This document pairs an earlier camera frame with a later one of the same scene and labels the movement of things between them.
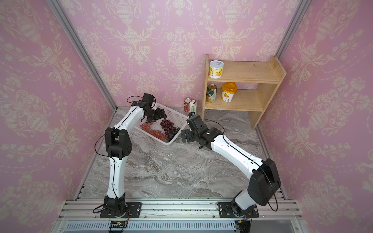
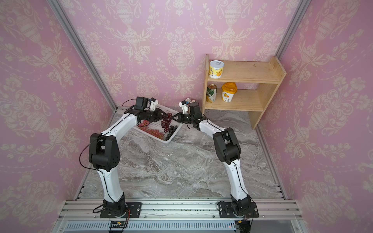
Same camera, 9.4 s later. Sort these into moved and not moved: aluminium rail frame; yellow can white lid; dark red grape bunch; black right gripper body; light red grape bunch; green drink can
Moved: dark red grape bunch; black right gripper body
Not moved: aluminium rail frame; green drink can; light red grape bunch; yellow can white lid
